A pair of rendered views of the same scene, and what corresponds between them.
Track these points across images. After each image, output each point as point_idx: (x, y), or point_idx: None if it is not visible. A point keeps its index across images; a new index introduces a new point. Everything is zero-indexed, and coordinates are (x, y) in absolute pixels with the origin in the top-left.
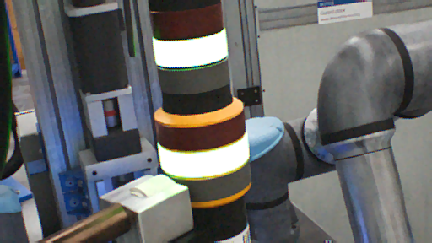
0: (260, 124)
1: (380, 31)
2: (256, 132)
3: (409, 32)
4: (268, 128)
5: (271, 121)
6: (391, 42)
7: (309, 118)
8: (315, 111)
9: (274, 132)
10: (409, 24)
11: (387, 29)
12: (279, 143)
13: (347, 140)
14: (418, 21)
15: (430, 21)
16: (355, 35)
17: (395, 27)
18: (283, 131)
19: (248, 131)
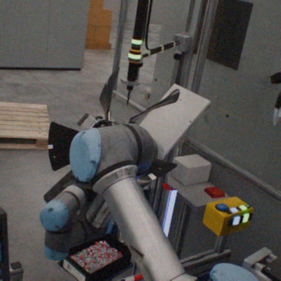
0: (234, 280)
1: (128, 123)
2: (229, 269)
3: (113, 125)
4: (221, 271)
5: (226, 280)
6: (121, 124)
7: (194, 276)
8: (190, 276)
9: (214, 267)
10: (114, 127)
11: (125, 125)
12: (209, 277)
13: (138, 176)
14: (109, 129)
15: (103, 128)
16: (140, 127)
17: (121, 126)
18: (211, 276)
19: (238, 273)
